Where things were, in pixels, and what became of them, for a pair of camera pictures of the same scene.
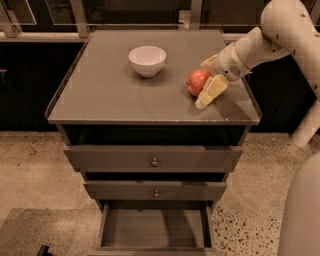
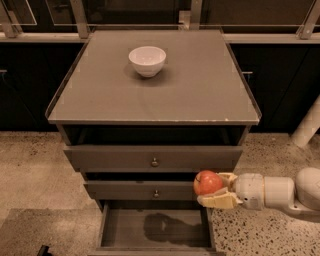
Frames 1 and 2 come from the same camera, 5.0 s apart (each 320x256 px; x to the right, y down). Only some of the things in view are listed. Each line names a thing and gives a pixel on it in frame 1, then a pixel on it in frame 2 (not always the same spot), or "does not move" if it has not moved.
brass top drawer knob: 155,163 does not move
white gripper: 227,64 -> 250,190
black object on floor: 43,251 does not move
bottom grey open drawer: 156,228 does not move
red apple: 197,80 -> 206,182
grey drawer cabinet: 154,161 does not move
